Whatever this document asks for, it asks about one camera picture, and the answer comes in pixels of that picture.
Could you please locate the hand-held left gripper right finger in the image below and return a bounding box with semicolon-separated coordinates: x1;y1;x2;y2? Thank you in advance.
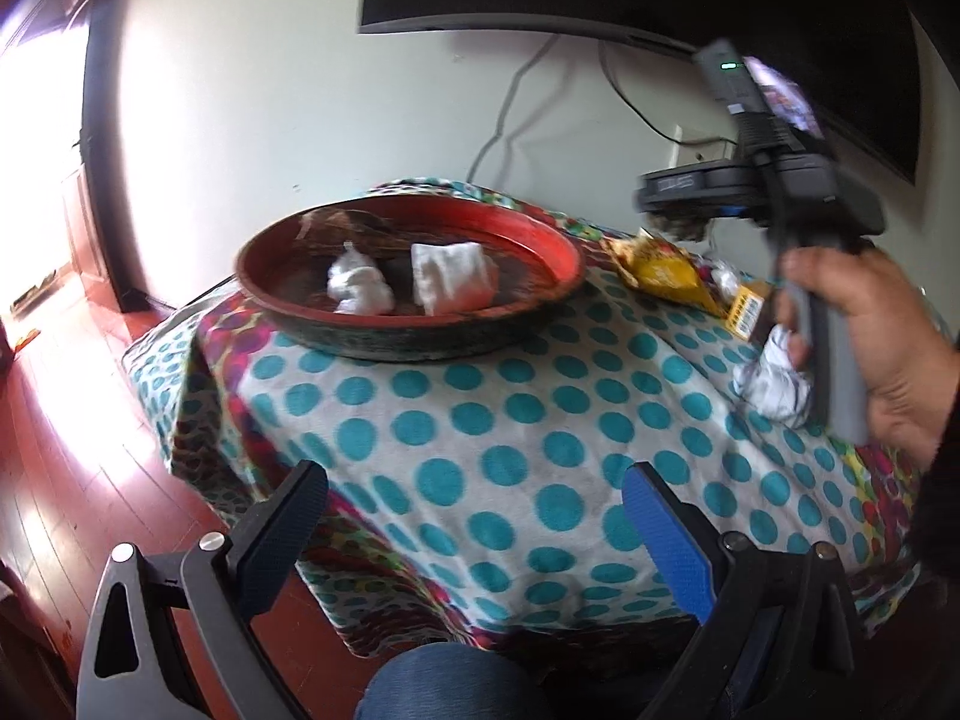
622;463;886;720

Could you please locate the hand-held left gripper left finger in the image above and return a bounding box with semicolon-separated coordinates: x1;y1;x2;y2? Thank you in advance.
75;459;331;720

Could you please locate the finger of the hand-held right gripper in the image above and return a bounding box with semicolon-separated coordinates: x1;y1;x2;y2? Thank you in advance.
636;167;751;237

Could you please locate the yellow snack packet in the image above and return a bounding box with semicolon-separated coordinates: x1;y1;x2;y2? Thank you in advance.
604;234;725;316

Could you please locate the small yellow box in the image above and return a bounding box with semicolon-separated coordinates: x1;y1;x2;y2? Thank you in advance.
726;281;773;338

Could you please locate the white paper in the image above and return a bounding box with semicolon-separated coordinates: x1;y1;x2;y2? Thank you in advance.
733;322;815;428

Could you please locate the round red tray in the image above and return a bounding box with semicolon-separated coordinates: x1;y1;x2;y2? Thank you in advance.
234;196;587;361

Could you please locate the white cloth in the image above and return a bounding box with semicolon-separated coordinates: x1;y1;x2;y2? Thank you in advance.
410;240;500;314

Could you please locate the person's right forearm dark sleeve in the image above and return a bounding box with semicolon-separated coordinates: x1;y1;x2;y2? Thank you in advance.
910;371;960;590

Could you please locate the person's right hand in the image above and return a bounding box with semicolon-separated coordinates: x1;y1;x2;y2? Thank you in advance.
772;244;959;466

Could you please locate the crumpled clear plastic wrapper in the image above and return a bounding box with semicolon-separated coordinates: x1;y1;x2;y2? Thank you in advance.
709;259;745;299

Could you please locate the teal dotted tablecloth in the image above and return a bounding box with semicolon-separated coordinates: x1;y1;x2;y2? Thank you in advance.
124;178;923;653

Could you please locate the person's leg in jeans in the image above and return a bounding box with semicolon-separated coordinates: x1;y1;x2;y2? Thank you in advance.
352;643;556;720

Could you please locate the crumpled white plastic bag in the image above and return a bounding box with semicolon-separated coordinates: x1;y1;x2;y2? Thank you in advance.
326;241;396;316

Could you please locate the dark wooden door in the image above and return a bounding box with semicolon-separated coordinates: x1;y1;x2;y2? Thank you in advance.
79;7;177;314

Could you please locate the white wall outlet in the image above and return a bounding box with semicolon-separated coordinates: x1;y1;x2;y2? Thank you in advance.
673;124;740;166

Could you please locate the grey cable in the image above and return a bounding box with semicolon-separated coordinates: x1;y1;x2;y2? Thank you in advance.
469;34;560;181

